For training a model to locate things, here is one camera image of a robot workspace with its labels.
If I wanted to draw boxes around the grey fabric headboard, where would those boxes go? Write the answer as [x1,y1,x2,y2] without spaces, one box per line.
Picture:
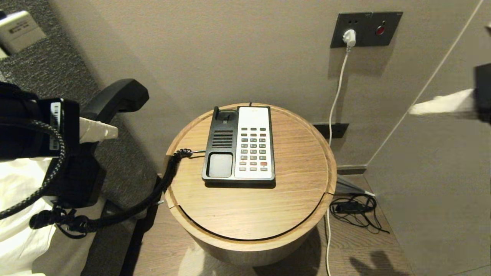
[0,0,160,220]

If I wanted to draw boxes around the white power cable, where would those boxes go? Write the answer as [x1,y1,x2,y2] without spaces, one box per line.
[325,46,350,276]

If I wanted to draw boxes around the white bedding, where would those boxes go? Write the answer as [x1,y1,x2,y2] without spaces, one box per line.
[0,157,58,276]

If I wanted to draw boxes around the black telephone cord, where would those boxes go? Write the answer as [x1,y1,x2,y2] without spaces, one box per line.
[29,149,193,239]

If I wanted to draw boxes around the black power adapter with cord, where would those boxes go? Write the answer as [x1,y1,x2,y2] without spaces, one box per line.
[329,194,390,234]

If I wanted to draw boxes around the black and white telephone base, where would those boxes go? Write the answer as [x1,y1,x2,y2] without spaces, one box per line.
[202,105,276,188]

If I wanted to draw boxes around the grey wall socket panel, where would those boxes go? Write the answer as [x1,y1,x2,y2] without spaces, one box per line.
[330,11,403,49]

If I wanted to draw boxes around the black telephone handset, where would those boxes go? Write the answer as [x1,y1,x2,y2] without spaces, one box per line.
[41,79,150,210]

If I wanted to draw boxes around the black low wall socket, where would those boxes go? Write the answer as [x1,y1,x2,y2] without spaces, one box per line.
[312,123,349,140]

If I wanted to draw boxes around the white power plug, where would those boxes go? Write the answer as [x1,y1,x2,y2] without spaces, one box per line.
[342,30,357,53]

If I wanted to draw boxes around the round wooden side table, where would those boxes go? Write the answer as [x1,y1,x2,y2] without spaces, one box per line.
[164,103,337,267]

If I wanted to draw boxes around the transparent folded umbrella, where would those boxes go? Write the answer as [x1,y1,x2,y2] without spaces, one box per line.
[333,176,376,198]

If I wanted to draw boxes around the white bedside switch panel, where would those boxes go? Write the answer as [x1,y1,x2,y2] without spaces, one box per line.
[0,10,47,54]

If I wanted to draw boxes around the dark grey bed frame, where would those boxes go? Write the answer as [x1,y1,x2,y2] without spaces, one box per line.
[82,201,139,276]

